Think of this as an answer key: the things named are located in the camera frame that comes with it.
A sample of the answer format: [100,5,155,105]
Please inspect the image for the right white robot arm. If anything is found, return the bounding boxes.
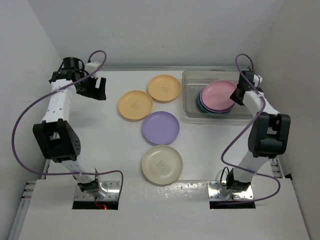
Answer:
[226,70,291,192]

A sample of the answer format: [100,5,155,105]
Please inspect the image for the pink plate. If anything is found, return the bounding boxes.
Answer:
[200,80,237,112]

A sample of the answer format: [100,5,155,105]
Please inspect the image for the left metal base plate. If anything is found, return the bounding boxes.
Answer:
[74,181,121,202]

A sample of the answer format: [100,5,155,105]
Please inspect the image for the teal ornate plate back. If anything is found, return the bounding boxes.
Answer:
[196,93,231,114]

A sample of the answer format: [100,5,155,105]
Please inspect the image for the yellow plate left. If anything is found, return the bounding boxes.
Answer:
[117,90,153,120]

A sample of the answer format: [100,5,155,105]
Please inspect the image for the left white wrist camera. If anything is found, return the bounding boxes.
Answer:
[84,61,100,74]

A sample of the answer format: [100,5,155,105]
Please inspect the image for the clear plastic bin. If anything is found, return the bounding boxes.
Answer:
[182,70,256,122]

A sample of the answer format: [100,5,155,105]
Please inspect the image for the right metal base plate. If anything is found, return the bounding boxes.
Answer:
[207,180,254,202]

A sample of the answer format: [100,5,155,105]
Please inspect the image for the yellow plate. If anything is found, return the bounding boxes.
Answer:
[117,90,153,120]
[147,74,182,102]

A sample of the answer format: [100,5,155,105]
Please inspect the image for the purple plate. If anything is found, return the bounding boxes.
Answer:
[197,89,236,114]
[142,111,180,145]

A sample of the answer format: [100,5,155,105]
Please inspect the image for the metal base plate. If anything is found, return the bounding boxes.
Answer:
[207,180,254,202]
[74,181,121,202]

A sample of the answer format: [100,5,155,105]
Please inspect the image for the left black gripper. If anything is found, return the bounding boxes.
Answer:
[76,72,106,101]

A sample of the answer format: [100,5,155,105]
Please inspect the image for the yellow plate back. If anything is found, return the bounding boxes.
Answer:
[147,74,182,102]

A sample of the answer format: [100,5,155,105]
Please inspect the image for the cream plate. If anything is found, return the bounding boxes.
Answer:
[141,145,183,186]

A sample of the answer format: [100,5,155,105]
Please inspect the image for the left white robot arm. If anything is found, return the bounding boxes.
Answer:
[32,57,108,200]

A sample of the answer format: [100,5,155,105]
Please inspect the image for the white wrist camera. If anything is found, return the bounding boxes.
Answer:
[84,61,100,74]
[253,74,263,88]

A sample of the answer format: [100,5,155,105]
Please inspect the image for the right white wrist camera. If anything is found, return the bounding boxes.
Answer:
[253,74,263,88]

